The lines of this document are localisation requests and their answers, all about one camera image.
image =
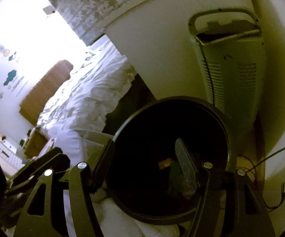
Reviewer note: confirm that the wooden headboard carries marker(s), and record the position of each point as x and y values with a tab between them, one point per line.
43	91

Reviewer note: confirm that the round black trash bin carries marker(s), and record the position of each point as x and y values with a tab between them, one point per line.
145	128

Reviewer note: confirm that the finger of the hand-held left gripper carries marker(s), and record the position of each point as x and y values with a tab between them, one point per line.
56	164
46	159

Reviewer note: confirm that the white tower heater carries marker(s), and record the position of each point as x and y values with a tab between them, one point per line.
231	61

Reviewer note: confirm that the patterned curtain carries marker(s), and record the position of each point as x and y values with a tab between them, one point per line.
88	5

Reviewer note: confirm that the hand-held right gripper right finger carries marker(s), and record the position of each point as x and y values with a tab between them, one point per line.
185	167

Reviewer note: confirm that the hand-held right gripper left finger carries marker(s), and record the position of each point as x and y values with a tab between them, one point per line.
105	163

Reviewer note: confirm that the white desk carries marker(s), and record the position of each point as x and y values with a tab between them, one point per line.
157	54

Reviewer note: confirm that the blue cloud wall sticker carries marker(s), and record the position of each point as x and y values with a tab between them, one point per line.
10	77

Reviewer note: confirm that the wooden nightstand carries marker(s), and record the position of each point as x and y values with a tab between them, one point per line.
35	143

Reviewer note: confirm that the orange wrapper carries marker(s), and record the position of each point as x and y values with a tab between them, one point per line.
164	164

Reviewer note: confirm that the bed with white duvet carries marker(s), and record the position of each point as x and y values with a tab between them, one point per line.
88	91

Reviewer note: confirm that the white cloth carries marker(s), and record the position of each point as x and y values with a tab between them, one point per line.
122	217

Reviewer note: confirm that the white wall unit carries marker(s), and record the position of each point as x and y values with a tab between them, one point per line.
49	9

